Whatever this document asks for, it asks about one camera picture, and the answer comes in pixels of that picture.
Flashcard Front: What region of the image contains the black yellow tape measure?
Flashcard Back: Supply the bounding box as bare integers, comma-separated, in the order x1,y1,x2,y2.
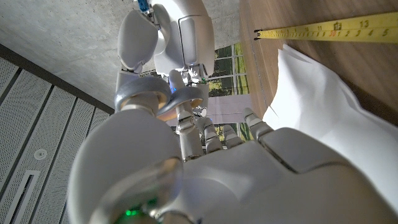
254,11,398,44

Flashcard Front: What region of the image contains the white paper sheet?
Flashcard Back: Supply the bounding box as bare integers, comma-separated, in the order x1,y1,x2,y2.
262,43,398,212

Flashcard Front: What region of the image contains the ceiling slot vent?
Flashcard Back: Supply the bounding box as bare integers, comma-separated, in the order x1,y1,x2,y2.
2,169,41,224

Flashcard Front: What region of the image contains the printed window forest backdrop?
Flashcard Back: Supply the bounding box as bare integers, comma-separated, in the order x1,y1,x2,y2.
138,42,254,147

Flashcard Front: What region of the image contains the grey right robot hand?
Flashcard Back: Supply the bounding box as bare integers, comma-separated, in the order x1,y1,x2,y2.
116,0,216,118

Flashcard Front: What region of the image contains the round white ceiling sensor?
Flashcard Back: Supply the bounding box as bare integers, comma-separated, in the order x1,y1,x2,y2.
33,148,49,161

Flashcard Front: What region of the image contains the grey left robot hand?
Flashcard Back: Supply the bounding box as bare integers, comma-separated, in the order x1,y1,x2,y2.
67,70,398,224

